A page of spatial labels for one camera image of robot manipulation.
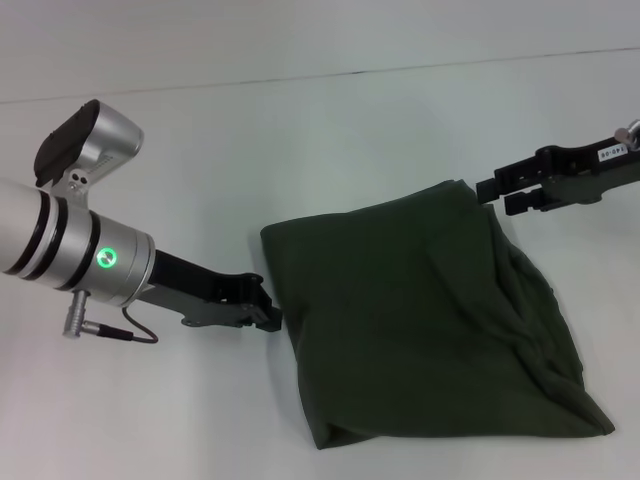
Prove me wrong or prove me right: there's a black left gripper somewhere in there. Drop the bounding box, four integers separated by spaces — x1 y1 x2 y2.
134 248 285 334

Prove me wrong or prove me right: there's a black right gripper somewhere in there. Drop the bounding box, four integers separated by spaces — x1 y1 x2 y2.
475 130 640 218

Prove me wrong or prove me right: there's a dark green FREE t-shirt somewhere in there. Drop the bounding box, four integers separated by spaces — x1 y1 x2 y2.
260 179 617 454

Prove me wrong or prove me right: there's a silver angled cable plug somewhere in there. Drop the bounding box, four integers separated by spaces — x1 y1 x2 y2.
613 118 640 152

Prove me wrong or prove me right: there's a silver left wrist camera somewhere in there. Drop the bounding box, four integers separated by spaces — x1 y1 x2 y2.
32 99 146 199

